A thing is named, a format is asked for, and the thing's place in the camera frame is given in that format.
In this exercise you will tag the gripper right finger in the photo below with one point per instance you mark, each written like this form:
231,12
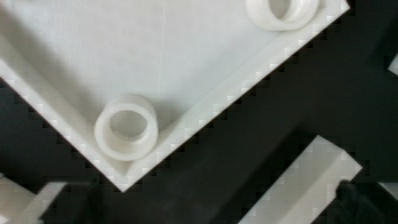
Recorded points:
364,204

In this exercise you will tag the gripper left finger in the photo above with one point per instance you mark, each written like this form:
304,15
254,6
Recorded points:
23,205

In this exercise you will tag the white square tabletop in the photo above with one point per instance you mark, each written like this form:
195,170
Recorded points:
172,49

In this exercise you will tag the white fence wall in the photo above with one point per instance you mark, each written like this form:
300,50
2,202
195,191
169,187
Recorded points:
302,191

